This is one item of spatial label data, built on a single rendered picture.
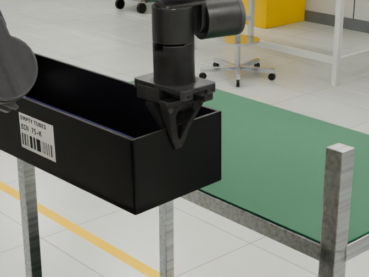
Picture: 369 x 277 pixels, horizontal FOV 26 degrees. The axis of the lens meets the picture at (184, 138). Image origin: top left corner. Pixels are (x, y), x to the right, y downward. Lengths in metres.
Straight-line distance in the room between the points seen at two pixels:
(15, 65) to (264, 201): 0.54
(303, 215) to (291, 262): 1.86
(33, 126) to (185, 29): 0.33
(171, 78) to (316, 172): 0.46
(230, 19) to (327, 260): 0.38
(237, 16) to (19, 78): 0.32
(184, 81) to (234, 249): 2.17
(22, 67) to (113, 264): 2.20
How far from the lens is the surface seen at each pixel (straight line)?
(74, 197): 3.69
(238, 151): 1.53
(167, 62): 1.07
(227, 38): 5.55
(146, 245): 3.23
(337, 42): 5.37
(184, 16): 1.06
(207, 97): 1.09
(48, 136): 1.25
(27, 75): 0.96
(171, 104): 1.07
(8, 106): 0.98
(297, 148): 1.56
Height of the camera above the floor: 1.49
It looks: 20 degrees down
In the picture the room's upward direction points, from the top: straight up
